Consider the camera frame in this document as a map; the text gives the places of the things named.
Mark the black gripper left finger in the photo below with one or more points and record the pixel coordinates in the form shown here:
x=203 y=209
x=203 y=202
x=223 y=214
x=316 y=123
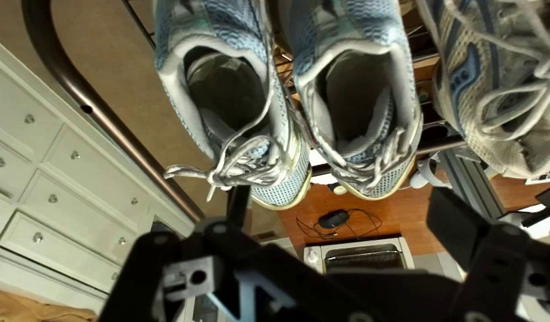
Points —
x=168 y=287

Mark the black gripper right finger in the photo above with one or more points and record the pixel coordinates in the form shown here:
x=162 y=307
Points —
x=513 y=275

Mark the blue grey mesh sneaker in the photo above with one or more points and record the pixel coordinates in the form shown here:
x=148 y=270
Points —
x=358 y=91
x=227 y=96

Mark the black white computer keyboard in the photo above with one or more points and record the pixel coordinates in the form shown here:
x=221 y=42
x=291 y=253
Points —
x=546 y=176

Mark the brown wooden dining table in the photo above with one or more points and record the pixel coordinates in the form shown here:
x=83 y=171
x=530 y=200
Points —
x=401 y=221

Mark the tan crumpled cloth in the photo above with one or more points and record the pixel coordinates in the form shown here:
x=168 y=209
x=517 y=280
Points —
x=24 y=307

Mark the white toaster oven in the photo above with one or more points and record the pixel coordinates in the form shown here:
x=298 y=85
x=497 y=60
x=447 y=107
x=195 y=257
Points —
x=358 y=257

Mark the white sideboard cabinet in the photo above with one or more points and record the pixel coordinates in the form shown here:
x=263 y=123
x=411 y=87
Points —
x=48 y=180

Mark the black computer mouse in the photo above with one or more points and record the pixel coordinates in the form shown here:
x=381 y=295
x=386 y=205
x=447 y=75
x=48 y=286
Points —
x=334 y=219

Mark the white grey striped sneaker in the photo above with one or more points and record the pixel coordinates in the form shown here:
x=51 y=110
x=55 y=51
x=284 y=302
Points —
x=495 y=78

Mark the black metal shoe rack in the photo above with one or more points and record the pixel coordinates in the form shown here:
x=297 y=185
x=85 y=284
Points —
x=78 y=96

